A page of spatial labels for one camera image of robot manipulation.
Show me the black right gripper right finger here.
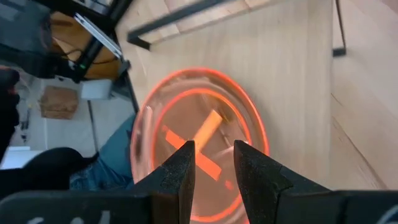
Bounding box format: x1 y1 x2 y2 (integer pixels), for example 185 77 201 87
233 139 294 224

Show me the brown cardboard box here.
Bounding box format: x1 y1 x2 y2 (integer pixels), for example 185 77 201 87
39 85 79 121

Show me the person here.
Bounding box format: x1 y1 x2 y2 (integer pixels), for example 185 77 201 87
0 67 137 200

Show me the black aluminium table frame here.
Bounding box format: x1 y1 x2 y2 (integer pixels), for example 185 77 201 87
70 0 141 114

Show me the small white box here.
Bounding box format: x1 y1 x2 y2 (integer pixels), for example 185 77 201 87
79 79 113 100

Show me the orange translucent plate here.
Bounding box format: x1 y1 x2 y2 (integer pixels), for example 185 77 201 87
129 67 271 224
151 88 252 223

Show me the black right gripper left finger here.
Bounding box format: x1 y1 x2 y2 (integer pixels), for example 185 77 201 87
132 139 196 224

